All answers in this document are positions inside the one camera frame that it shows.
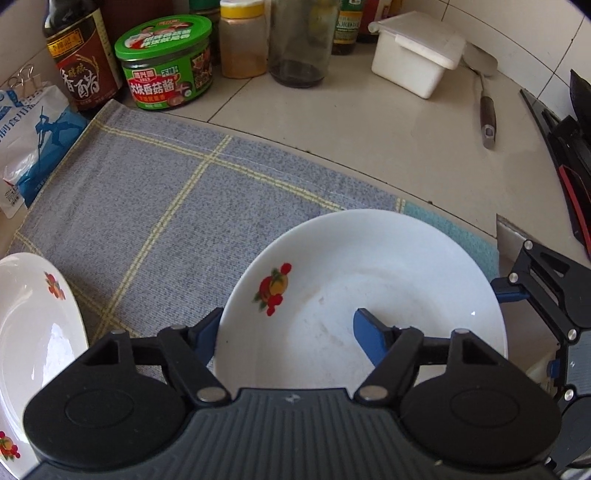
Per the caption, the white fruit-pattern plate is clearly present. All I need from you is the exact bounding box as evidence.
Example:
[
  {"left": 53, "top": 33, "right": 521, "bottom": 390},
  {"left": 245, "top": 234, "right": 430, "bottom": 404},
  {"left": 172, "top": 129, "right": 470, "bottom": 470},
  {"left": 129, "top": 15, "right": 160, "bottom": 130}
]
[
  {"left": 0, "top": 252, "right": 88, "bottom": 479},
  {"left": 213, "top": 209, "right": 508, "bottom": 392}
]

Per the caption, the grey checked kitchen towel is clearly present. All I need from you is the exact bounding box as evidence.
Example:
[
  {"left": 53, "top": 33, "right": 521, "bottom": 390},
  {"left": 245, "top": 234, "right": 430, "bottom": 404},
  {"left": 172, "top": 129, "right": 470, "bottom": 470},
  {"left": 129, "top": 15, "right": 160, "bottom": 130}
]
[{"left": 9, "top": 102, "right": 499, "bottom": 341}]

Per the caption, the black gas stove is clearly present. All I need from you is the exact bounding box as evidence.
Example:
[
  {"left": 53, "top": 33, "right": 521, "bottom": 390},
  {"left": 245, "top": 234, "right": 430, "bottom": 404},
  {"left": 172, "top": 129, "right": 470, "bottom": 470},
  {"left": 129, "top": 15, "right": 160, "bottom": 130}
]
[{"left": 520, "top": 69, "right": 590, "bottom": 257}]

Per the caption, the white plastic lidded box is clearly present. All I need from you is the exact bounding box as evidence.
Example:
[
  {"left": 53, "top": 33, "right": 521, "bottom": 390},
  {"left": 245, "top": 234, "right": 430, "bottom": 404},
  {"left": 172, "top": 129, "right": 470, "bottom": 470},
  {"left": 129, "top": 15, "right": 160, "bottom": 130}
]
[{"left": 369, "top": 11, "right": 467, "bottom": 99}]

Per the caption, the blue white salt bag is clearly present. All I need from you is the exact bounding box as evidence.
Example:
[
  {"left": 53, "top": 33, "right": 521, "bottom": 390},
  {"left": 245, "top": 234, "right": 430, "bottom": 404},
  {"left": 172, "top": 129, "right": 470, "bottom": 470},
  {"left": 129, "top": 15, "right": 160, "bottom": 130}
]
[{"left": 1, "top": 83, "right": 87, "bottom": 218}]

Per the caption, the green lidded sauce jar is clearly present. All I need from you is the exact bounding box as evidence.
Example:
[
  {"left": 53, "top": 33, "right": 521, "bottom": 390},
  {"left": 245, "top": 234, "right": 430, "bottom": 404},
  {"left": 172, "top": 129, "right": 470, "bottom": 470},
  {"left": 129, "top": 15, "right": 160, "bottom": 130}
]
[{"left": 115, "top": 14, "right": 213, "bottom": 111}]

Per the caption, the metal binder clip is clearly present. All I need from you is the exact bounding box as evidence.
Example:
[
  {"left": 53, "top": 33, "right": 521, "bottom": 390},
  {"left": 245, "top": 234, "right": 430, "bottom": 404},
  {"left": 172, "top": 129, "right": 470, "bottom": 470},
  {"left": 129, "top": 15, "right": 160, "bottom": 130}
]
[{"left": 8, "top": 64, "right": 43, "bottom": 98}]

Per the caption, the oil bottle yellow label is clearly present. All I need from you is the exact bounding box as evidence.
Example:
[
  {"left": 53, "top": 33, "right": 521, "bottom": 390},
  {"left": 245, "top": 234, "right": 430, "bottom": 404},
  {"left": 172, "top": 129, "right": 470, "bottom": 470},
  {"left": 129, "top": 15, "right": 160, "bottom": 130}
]
[{"left": 332, "top": 0, "right": 365, "bottom": 55}]

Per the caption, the yellow spice jar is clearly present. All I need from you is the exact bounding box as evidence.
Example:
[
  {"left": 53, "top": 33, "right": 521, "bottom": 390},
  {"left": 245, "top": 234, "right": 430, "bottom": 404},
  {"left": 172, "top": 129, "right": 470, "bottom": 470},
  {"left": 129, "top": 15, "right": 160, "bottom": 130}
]
[{"left": 218, "top": 0, "right": 267, "bottom": 79}]

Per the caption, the clear glass bottle red cap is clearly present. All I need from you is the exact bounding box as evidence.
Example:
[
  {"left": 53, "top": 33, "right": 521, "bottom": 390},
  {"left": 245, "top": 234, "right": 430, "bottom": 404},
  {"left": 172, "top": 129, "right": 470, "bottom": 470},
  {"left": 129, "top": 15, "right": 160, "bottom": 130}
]
[{"left": 267, "top": 0, "right": 339, "bottom": 89}]

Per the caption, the dark vinegar bottle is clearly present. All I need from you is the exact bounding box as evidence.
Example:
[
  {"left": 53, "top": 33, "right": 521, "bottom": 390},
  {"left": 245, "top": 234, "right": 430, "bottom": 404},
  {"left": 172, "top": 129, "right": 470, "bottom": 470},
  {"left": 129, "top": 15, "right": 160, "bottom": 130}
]
[{"left": 43, "top": 0, "right": 122, "bottom": 118}]

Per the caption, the metal spatula wooden handle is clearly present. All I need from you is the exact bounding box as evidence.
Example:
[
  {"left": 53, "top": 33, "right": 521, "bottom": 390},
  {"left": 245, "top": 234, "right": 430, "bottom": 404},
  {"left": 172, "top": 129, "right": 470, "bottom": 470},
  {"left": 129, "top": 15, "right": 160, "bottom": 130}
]
[{"left": 463, "top": 42, "right": 498, "bottom": 150}]

